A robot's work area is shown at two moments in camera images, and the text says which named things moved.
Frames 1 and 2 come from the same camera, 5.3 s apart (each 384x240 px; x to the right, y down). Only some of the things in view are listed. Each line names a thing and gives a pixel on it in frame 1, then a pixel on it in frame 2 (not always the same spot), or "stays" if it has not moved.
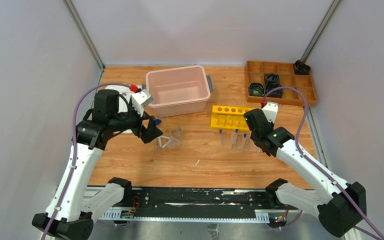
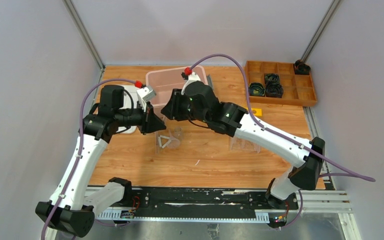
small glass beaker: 178,133 stays
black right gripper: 272,124 -> 172,110
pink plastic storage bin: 179,91 stays
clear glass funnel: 174,143 stays
